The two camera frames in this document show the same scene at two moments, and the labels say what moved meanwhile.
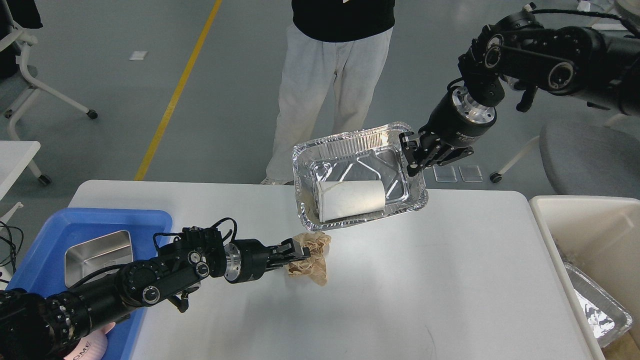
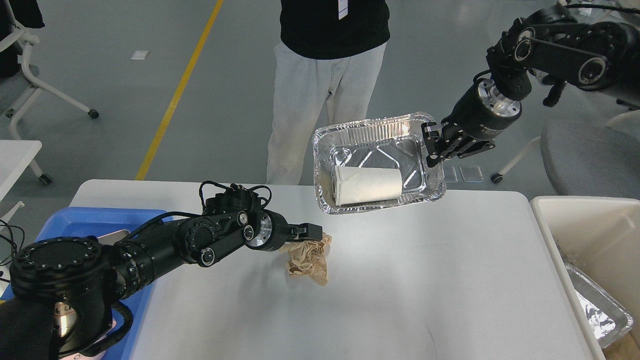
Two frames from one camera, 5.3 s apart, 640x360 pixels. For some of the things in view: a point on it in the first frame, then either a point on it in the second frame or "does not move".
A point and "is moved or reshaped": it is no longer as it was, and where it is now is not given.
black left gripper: x=246 y=260 → x=275 y=232
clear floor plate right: x=470 y=173 does not move
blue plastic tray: x=43 y=270 does not move
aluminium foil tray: x=371 y=154 is moved or reshaped
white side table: x=15 y=155 does not move
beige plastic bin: x=599 y=235 does not move
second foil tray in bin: x=609 y=320 does not move
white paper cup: x=340 y=199 → x=357 y=184
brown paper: x=315 y=266 does not move
